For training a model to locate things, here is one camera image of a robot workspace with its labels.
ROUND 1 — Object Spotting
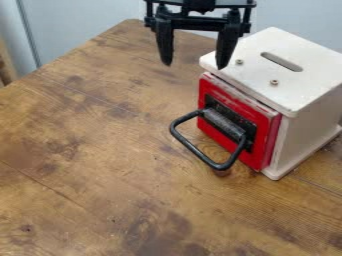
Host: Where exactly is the black metal drawer handle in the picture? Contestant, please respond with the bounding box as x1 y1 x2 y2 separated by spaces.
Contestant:
168 94 257 172

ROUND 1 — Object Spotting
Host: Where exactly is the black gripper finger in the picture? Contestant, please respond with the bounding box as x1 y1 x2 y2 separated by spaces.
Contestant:
155 19 173 66
215 24 240 69

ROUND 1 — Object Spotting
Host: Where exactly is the wooden plank at left edge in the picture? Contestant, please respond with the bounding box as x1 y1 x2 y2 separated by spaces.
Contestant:
0 36 17 87

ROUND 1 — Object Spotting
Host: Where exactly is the red wooden drawer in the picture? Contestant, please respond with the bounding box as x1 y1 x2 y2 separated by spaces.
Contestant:
197 72 281 171

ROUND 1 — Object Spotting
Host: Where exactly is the white wooden drawer box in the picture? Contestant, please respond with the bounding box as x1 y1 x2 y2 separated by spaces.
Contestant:
199 27 342 180

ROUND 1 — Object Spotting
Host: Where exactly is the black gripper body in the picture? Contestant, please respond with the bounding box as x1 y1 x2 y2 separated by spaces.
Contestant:
142 0 256 36

